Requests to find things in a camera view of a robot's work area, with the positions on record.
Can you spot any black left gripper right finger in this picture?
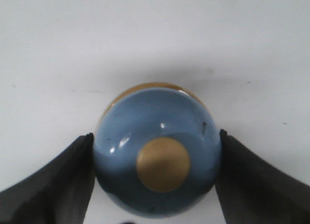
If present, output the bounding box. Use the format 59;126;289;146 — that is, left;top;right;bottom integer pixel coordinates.
215;130;310;224

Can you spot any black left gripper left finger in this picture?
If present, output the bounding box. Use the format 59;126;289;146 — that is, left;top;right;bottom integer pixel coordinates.
0;133;95;224

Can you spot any blue desk call bell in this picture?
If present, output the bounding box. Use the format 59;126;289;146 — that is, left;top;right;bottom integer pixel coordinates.
93;82;222;218

